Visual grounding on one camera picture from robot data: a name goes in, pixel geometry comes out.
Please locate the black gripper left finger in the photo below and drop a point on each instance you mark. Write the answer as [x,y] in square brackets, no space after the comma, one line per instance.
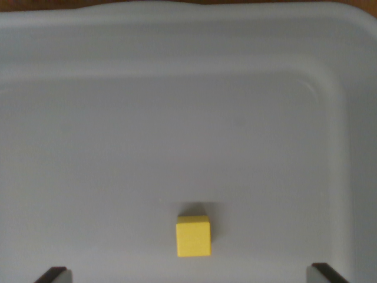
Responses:
[57,275]

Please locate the yellow cube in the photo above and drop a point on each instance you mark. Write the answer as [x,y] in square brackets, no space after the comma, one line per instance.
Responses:
[193,238]

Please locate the grey plastic bin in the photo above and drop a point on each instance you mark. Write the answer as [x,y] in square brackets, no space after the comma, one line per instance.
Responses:
[188,118]

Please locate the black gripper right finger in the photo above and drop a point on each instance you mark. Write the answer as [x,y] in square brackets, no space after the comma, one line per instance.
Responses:
[319,275]

